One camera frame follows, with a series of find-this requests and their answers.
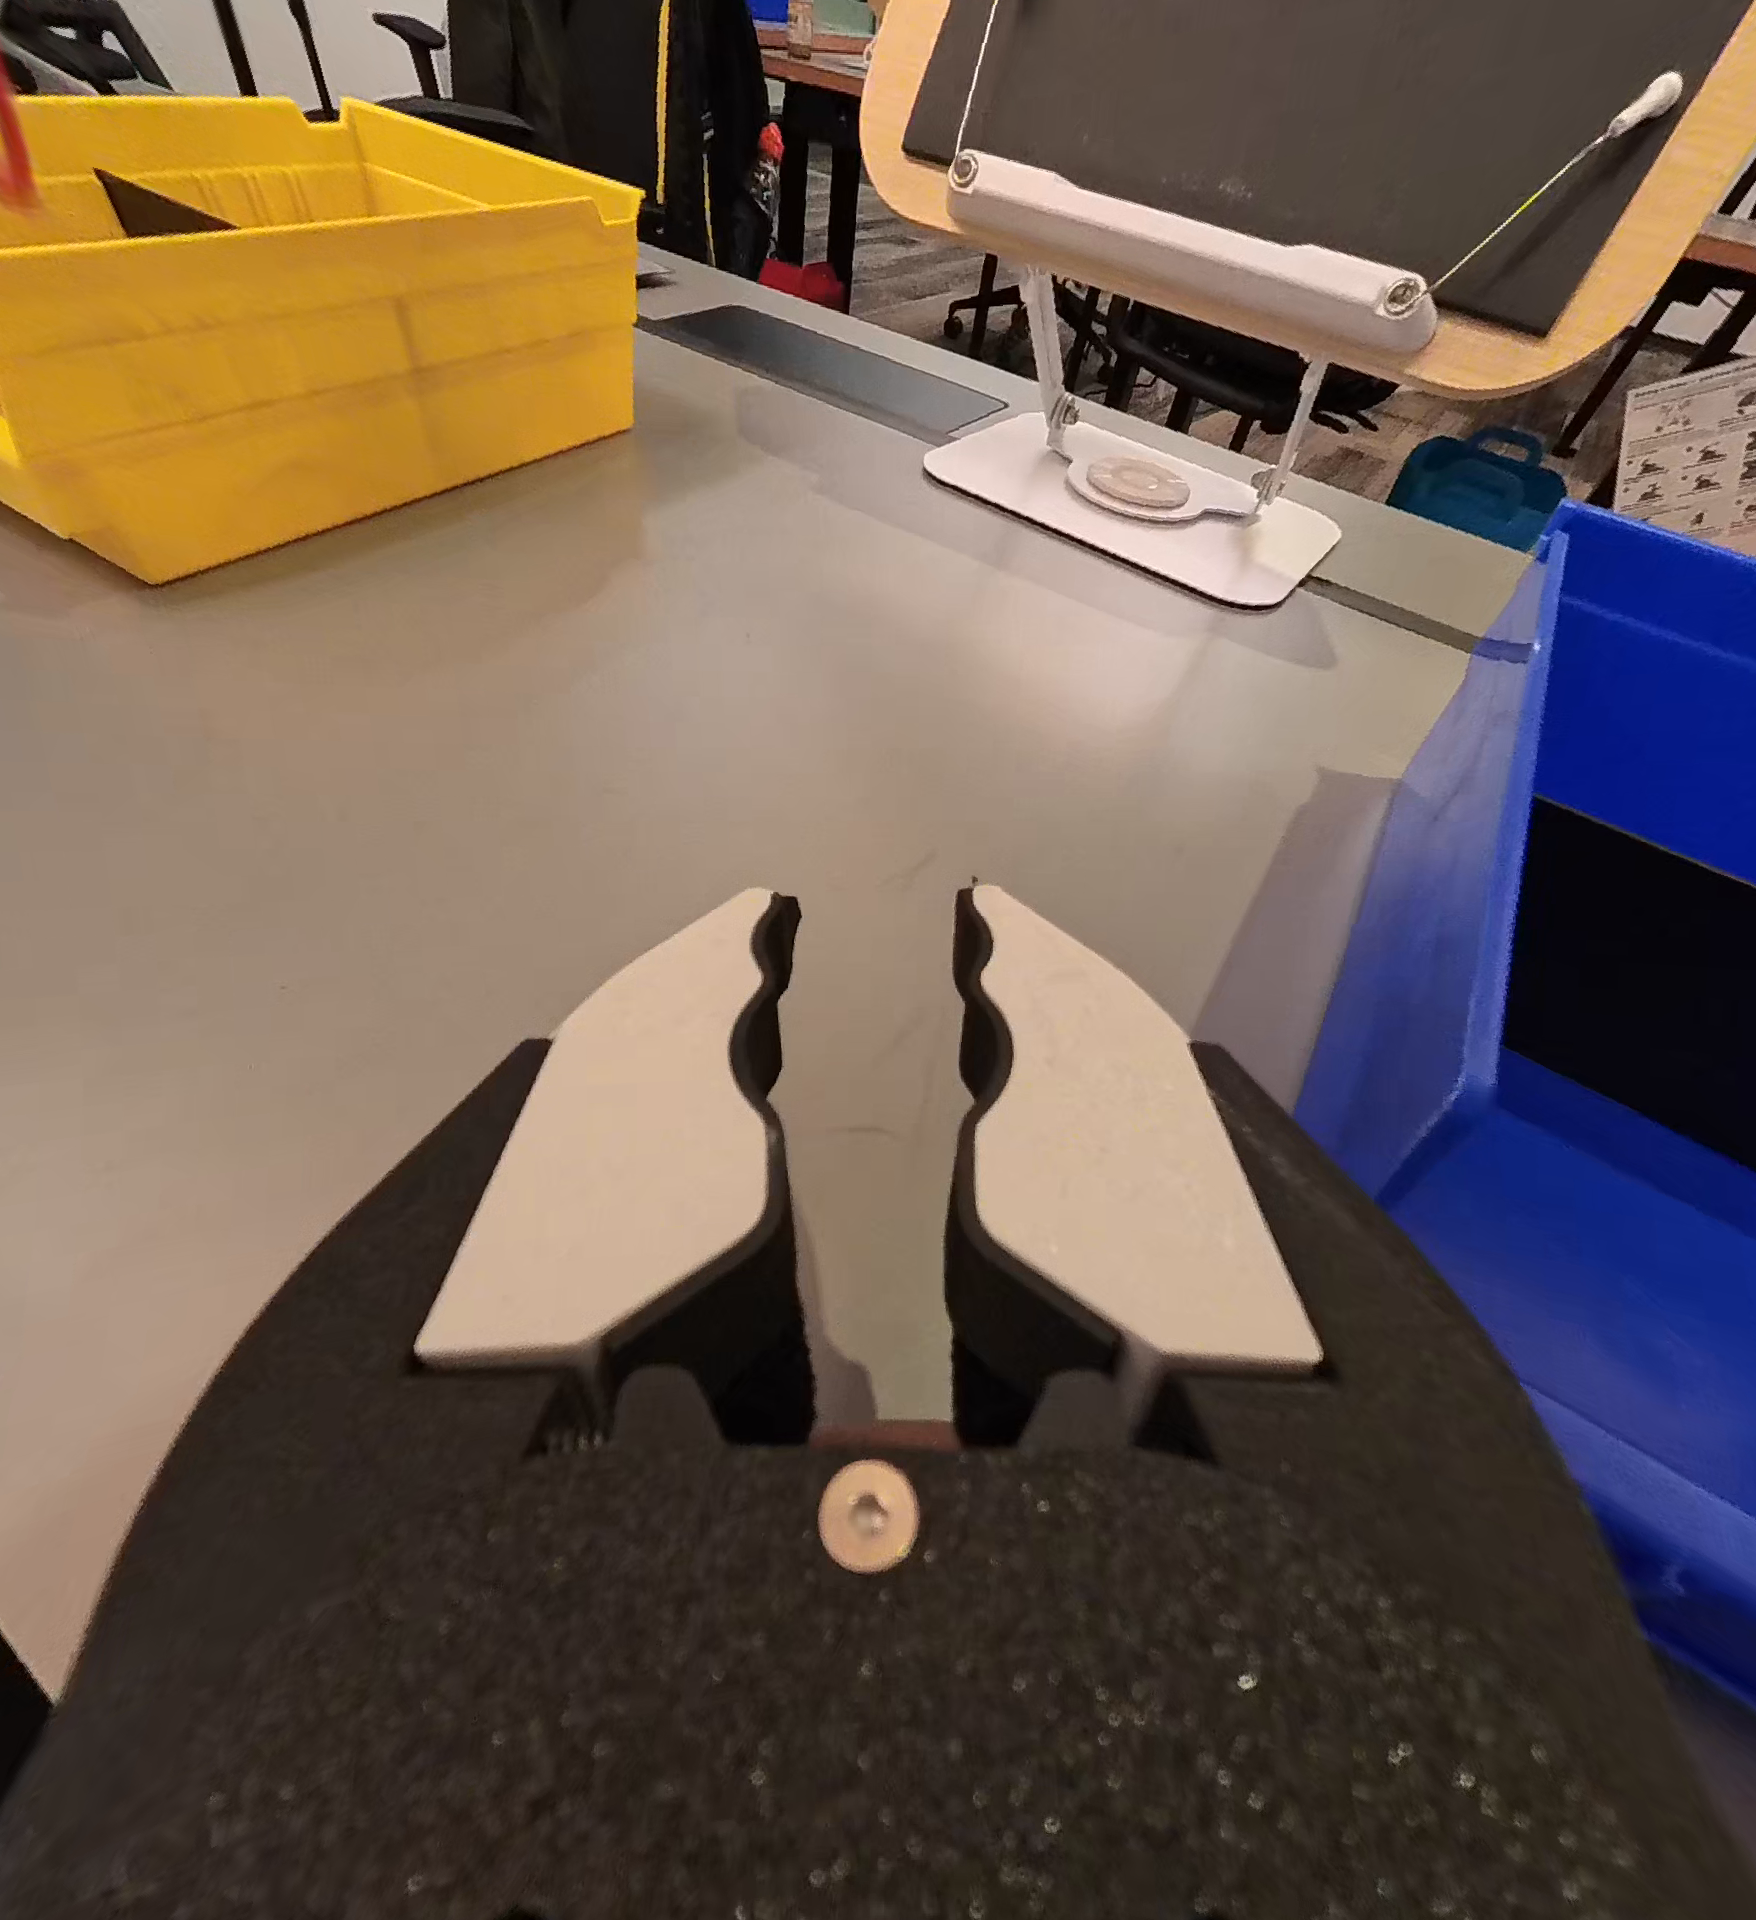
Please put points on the red bag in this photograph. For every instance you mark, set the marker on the red bag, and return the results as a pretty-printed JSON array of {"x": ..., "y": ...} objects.
[{"x": 803, "y": 284}]

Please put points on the wood-edged black board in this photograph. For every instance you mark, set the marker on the wood-edged black board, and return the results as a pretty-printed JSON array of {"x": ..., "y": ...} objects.
[{"x": 1344, "y": 105}]

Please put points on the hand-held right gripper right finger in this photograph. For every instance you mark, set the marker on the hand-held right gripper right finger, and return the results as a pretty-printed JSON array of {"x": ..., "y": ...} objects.
[{"x": 1117, "y": 1156}]

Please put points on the black bin divider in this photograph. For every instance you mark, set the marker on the black bin divider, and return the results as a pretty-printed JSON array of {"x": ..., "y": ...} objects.
[{"x": 152, "y": 211}]

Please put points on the blue plastic bin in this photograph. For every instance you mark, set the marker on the blue plastic bin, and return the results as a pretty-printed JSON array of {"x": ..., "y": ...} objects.
[{"x": 1643, "y": 1276}]

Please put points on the teal tool case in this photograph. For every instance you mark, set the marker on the teal tool case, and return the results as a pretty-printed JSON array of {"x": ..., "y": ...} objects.
[{"x": 1478, "y": 488}]

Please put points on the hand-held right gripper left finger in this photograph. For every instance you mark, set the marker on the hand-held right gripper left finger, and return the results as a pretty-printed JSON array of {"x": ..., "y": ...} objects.
[{"x": 623, "y": 1156}]

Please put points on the black hanging jacket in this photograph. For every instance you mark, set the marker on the black hanging jacket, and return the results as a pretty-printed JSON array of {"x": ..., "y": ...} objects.
[{"x": 667, "y": 120}]

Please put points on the printed instruction sheet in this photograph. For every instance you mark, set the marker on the printed instruction sheet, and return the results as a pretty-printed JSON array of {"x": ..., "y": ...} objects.
[{"x": 1719, "y": 450}]

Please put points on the yellow plastic bin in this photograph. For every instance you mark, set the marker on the yellow plastic bin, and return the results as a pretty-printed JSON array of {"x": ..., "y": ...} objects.
[{"x": 310, "y": 391}]

